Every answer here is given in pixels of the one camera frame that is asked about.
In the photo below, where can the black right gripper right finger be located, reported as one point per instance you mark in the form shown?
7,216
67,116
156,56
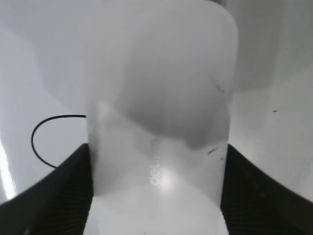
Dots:
255,204

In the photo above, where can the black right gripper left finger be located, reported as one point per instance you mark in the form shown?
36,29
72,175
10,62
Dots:
59,204

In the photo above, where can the white board eraser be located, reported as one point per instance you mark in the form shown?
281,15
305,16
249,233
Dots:
159,76

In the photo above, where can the white board with aluminium frame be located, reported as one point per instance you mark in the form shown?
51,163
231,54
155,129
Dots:
43,93

